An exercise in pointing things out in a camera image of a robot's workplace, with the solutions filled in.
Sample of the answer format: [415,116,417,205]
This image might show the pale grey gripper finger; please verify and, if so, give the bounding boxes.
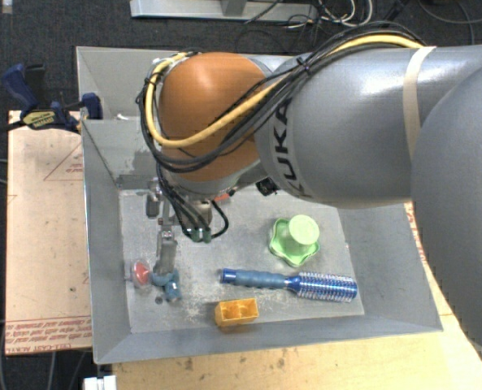
[154,233,164,275]
[163,233,180,276]

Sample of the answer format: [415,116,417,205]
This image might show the blue toy figure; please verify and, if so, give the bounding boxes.
[150,267,183,303]

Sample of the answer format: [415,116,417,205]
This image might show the red and clear round toy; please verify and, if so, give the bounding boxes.
[129,258,154,293]

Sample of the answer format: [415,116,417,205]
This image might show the grey metal bin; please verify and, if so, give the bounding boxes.
[76,45,445,366]

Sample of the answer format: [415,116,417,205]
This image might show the yellow open box block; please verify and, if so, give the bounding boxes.
[213,297,260,328]

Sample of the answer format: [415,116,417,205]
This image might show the green flower-shaped cup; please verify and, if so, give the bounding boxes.
[267,214,322,269]

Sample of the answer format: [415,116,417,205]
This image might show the brown cardboard board red print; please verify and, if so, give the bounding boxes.
[4,110,93,358]

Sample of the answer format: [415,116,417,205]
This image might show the blue hairbrush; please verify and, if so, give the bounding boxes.
[219,267,359,305]

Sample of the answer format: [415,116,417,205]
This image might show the black cylinder on white bracket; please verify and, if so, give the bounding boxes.
[255,176,280,197]

